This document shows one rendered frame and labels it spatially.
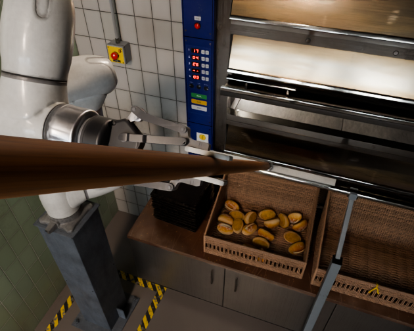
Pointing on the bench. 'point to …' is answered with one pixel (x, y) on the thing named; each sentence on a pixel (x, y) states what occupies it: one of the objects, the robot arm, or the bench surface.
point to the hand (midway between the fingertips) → (207, 165)
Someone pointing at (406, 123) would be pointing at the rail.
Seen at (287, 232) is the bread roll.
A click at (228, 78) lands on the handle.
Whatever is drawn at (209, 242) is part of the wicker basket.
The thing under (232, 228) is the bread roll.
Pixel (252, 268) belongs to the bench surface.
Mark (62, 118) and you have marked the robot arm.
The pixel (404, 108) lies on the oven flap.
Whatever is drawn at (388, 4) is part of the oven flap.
